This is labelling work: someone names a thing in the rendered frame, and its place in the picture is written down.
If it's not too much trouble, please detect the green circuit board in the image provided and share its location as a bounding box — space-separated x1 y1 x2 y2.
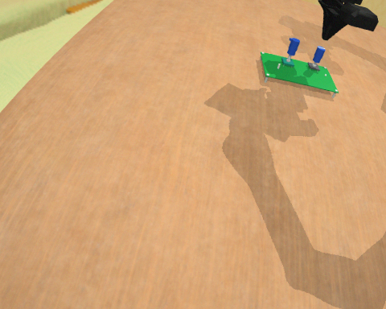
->
260 38 339 97

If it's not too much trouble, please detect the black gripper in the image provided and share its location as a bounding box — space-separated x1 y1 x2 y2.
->
318 0 379 40

